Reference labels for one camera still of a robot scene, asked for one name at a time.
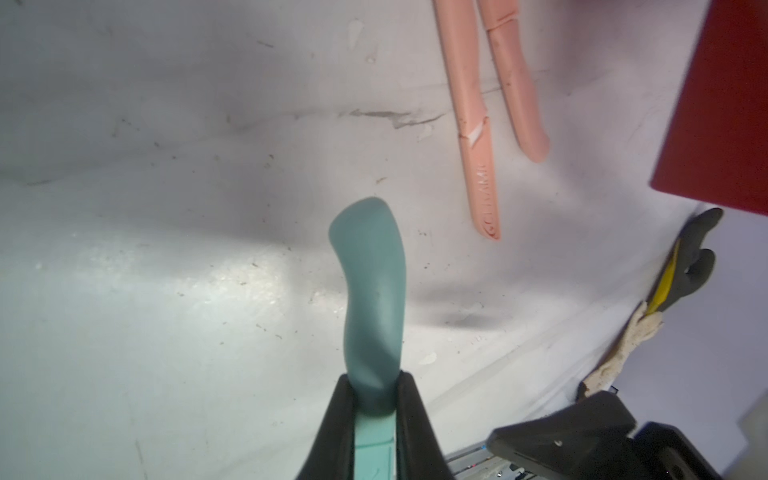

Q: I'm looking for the black work glove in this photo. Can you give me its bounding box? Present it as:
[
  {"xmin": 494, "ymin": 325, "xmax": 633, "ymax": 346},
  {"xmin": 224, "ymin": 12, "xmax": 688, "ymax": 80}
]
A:
[{"xmin": 646, "ymin": 207, "xmax": 724, "ymax": 315}]

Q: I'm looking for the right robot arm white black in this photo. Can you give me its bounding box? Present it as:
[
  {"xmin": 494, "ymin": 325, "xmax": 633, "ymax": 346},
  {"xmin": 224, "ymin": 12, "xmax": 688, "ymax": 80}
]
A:
[{"xmin": 486, "ymin": 391, "xmax": 721, "ymax": 480}]

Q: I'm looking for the teal fruit knife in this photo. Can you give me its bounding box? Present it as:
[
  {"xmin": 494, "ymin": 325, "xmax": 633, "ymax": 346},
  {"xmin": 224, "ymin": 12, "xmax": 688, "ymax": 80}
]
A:
[{"xmin": 329, "ymin": 197, "xmax": 406, "ymax": 479}]

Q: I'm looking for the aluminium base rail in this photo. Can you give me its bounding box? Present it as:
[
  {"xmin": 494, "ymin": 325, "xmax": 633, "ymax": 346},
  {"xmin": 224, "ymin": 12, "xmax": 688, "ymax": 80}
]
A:
[{"xmin": 444, "ymin": 442, "xmax": 539, "ymax": 480}]

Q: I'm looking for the pink fruit knife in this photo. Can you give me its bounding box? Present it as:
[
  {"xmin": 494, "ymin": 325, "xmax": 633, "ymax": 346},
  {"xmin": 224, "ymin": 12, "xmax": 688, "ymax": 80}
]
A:
[
  {"xmin": 433, "ymin": 0, "xmax": 501, "ymax": 240},
  {"xmin": 478, "ymin": 0, "xmax": 550, "ymax": 163}
]

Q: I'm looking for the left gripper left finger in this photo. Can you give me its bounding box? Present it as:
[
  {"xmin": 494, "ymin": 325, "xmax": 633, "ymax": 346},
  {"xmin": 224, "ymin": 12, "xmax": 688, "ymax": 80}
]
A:
[{"xmin": 297, "ymin": 374, "xmax": 356, "ymax": 480}]

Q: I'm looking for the red drawer cabinet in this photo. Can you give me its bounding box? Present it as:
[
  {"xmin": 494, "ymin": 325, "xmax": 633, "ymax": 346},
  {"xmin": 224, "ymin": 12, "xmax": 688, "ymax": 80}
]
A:
[{"xmin": 650, "ymin": 0, "xmax": 767, "ymax": 215}]

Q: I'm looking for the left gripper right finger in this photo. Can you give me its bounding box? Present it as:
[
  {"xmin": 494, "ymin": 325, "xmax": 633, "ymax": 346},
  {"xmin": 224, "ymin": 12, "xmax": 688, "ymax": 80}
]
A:
[{"xmin": 396, "ymin": 371, "xmax": 454, "ymax": 480}]

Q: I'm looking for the beige cloth glove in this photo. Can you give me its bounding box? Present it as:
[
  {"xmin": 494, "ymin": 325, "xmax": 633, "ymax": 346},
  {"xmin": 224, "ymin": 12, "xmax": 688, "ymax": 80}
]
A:
[{"xmin": 577, "ymin": 301, "xmax": 663, "ymax": 400}]

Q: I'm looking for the pink fruit knife lower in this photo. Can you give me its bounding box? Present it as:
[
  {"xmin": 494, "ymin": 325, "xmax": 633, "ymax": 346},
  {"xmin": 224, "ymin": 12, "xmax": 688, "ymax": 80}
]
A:
[{"xmin": 433, "ymin": 0, "xmax": 501, "ymax": 240}]

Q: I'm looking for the pink fruit knife upper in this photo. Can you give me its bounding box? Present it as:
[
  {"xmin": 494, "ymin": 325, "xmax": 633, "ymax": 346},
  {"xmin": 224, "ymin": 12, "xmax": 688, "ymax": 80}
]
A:
[{"xmin": 478, "ymin": 0, "xmax": 550, "ymax": 163}]

